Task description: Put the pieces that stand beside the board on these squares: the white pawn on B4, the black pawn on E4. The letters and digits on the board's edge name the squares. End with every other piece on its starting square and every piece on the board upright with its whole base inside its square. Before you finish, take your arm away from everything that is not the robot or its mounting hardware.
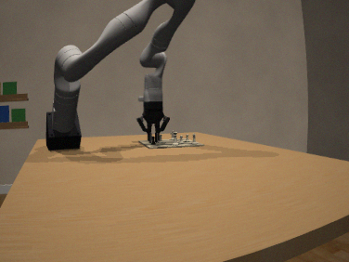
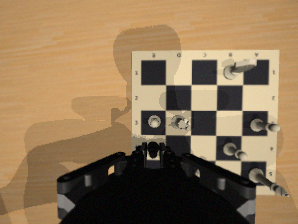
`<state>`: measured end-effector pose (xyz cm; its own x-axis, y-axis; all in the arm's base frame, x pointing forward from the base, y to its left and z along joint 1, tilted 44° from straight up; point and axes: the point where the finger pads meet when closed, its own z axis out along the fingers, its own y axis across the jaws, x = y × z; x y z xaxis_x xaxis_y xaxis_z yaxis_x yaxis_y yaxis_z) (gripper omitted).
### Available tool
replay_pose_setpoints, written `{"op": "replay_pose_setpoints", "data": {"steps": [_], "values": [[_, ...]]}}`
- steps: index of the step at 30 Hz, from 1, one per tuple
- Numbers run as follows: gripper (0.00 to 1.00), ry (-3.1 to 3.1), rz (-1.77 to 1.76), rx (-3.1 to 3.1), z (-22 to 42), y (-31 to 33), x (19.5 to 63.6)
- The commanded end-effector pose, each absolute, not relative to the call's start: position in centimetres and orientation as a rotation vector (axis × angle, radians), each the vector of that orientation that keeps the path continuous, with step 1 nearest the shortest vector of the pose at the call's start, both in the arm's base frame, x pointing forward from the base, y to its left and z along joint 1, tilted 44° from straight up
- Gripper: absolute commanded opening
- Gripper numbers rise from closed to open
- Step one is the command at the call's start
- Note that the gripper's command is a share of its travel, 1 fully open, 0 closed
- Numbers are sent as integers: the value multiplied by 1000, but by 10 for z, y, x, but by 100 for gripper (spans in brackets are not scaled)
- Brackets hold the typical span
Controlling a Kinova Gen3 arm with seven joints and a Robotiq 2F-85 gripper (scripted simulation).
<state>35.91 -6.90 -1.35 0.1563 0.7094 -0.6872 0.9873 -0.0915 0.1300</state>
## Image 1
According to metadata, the black and cream chessboard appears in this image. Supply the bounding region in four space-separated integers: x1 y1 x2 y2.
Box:
138 138 204 149

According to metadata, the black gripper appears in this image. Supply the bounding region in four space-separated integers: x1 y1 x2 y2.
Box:
136 101 170 143

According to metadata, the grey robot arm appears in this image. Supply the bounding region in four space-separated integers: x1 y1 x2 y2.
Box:
52 0 196 133

